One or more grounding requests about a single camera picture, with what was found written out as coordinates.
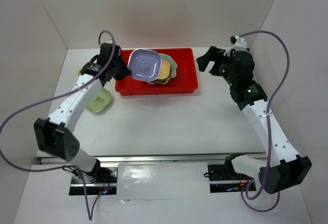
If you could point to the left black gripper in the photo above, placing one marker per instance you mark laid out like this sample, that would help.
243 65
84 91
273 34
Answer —
125 72

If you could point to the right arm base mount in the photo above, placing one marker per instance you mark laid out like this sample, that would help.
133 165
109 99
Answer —
223 182

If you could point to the green square plate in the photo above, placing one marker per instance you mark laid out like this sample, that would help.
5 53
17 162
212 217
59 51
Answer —
100 101

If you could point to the aluminium rail front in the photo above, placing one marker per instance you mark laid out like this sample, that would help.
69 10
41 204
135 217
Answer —
156 158

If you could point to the purple square plate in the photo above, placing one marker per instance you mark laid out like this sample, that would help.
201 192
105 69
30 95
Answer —
144 64

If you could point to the large green scalloped bowl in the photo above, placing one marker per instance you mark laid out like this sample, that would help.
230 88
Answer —
173 71

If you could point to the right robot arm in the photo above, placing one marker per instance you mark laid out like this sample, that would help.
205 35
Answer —
285 167

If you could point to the red plastic bin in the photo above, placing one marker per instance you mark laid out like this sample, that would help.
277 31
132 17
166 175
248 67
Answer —
184 82

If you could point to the yellow square plate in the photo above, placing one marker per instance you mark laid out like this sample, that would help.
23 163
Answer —
80 71
164 72

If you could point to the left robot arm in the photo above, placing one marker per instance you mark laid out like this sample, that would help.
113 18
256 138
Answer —
54 134

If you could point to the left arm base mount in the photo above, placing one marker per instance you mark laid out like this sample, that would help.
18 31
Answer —
106 184

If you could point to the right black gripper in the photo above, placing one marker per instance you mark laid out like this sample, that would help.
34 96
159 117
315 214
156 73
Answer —
213 54

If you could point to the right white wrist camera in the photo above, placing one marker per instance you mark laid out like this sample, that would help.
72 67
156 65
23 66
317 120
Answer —
237 43

